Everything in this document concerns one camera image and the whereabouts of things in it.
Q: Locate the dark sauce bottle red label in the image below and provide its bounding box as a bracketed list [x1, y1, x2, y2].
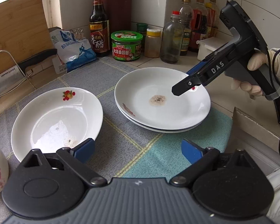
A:
[189, 0, 208, 52]

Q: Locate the clear glass bottle red cap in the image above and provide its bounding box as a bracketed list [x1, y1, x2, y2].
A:
[160, 11, 183, 64]

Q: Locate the green lid sauce jar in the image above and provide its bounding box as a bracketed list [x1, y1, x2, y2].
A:
[111, 30, 143, 62]

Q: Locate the large stained white plate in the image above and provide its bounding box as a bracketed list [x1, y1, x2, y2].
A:
[114, 67, 211, 131]

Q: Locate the white plastic container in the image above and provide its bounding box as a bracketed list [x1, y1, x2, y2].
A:
[196, 37, 227, 61]

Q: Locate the yellow lid spice jar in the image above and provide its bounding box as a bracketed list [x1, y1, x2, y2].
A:
[144, 28, 161, 58]

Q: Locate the dark vinegar bottle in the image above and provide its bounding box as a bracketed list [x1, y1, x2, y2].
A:
[89, 0, 110, 57]

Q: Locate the grey blue checked mat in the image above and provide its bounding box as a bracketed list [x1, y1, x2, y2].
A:
[0, 56, 233, 224]

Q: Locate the blue white salt bag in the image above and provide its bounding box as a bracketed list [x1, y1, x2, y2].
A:
[49, 28, 97, 74]

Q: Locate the dark red knife block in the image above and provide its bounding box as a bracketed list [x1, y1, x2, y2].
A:
[94, 0, 132, 38]

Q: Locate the green cap small jar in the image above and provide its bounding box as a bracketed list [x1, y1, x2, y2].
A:
[136, 23, 148, 38]

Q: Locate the bamboo cutting board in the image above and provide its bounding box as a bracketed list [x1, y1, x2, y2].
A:
[0, 0, 53, 74]

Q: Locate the kitchen knife black handle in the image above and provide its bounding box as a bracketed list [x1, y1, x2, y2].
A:
[0, 49, 57, 93]

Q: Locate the right gloved hand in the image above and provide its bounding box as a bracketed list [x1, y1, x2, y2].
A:
[225, 48, 280, 101]

